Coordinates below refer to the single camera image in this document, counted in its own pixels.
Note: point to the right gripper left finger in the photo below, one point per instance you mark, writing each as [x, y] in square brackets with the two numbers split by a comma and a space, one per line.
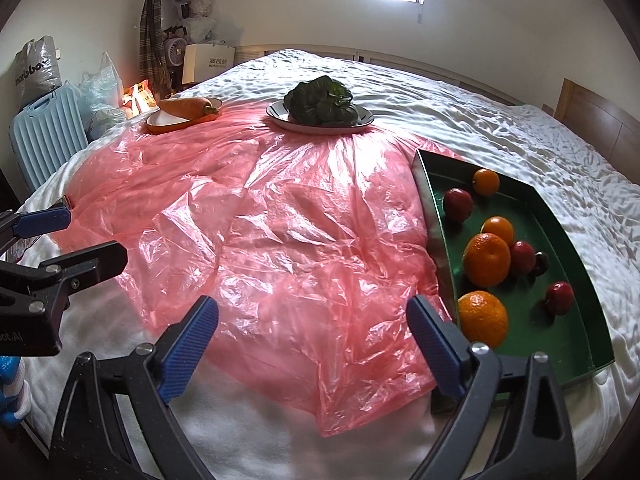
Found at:
[157, 373]

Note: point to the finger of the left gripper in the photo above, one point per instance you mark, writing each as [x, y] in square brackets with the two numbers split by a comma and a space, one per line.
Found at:
[79, 270]
[36, 223]

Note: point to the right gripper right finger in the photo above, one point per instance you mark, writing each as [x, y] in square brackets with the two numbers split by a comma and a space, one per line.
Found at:
[468, 373]

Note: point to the bumpy mandarin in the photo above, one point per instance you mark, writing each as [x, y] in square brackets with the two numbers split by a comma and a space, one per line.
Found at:
[486, 260]

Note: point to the red plum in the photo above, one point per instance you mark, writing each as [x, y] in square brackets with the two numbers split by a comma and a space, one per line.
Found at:
[523, 259]
[457, 204]
[559, 297]

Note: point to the dark purple plum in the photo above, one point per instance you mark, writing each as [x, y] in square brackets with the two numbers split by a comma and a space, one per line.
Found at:
[541, 264]

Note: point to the small orange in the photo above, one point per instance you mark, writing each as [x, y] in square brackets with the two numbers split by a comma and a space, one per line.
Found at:
[485, 182]

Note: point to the blue gloved left hand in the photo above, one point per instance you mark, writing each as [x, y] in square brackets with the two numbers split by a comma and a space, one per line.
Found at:
[15, 395]

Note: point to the light blue suitcase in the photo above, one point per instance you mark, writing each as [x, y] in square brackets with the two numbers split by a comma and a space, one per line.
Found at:
[47, 133]

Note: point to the green tray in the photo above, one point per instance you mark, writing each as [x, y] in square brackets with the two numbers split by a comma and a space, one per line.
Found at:
[578, 343]

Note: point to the clear plastic bag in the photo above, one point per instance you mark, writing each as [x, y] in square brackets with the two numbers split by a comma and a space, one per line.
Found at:
[100, 99]

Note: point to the grey plastic bag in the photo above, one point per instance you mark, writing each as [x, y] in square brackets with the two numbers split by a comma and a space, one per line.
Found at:
[36, 71]

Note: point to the orange rimmed plate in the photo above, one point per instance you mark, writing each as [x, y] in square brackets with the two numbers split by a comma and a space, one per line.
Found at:
[160, 122]

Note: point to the snack packages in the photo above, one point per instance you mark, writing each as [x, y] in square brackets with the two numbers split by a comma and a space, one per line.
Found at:
[138, 99]

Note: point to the carrot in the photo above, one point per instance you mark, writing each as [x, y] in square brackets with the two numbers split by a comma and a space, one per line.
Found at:
[188, 108]

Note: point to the pink plastic sheet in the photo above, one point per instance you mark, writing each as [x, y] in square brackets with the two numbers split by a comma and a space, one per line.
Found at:
[310, 245]

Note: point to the plaid scarf hanging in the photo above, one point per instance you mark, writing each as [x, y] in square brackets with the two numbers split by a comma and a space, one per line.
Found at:
[152, 58]

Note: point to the white cardboard box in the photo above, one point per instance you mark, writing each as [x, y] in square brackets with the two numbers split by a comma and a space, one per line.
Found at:
[205, 61]

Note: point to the white striped plate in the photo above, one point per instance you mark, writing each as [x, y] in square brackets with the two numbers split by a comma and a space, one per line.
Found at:
[280, 115]

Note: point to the wooden headboard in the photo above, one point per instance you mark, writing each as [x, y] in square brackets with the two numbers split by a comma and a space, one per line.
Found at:
[614, 133]

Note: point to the green leafy vegetable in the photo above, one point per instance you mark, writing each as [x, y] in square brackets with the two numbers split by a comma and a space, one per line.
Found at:
[321, 101]

